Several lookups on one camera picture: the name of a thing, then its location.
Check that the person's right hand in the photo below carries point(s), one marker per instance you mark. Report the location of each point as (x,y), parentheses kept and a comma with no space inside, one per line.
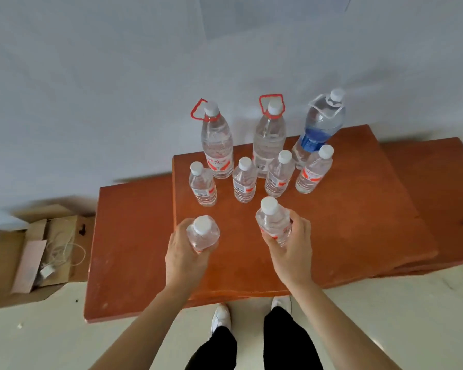
(297,258)

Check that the person's left hand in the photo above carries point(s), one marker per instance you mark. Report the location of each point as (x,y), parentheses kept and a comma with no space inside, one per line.
(183,265)

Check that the small white-capped water bottle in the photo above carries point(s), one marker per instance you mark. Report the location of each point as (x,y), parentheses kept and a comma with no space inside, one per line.
(202,188)
(278,179)
(312,175)
(202,233)
(245,184)
(272,221)

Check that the orange wooden cabinet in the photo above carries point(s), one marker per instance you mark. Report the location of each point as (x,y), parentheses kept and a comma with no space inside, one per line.
(351,227)

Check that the blue-label Aquafina bottle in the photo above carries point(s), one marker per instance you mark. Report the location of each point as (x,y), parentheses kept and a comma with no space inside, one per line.
(320,123)

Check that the person's left forearm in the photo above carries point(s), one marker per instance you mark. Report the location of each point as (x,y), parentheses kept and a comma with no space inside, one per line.
(146,327)

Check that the person's right forearm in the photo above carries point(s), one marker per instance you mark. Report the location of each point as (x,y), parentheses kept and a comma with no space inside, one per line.
(339,331)

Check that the person's white shoe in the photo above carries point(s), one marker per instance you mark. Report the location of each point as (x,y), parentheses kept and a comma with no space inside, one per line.
(222,315)
(281,302)

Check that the person's black trousers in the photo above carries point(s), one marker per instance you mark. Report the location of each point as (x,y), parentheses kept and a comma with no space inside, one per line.
(289,342)

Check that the open cardboard box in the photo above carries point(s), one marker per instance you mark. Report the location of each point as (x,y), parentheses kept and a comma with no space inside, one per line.
(4,265)
(61,227)

